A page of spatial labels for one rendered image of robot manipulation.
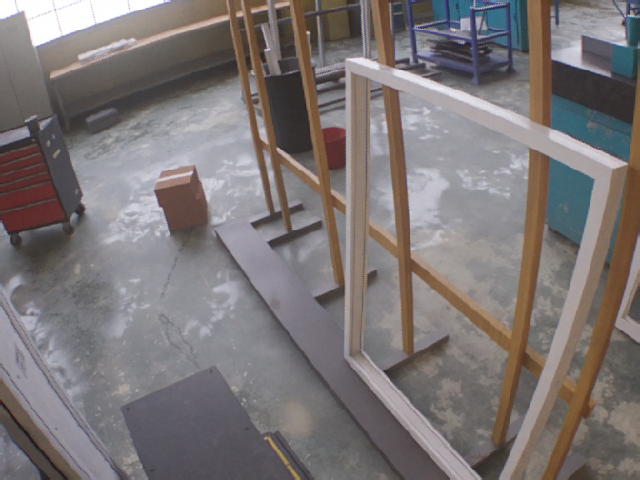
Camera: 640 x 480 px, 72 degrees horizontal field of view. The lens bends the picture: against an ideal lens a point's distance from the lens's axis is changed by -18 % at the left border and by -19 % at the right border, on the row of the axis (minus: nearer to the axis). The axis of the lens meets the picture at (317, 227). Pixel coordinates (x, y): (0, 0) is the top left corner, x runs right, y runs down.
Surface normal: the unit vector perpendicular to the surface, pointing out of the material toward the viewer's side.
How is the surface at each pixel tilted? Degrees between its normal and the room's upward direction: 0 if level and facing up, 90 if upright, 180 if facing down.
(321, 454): 0
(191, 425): 0
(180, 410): 0
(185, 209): 90
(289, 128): 94
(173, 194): 90
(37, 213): 90
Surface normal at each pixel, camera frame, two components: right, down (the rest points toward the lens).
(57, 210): 0.11, 0.52
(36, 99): 0.46, 0.42
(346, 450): -0.14, -0.83
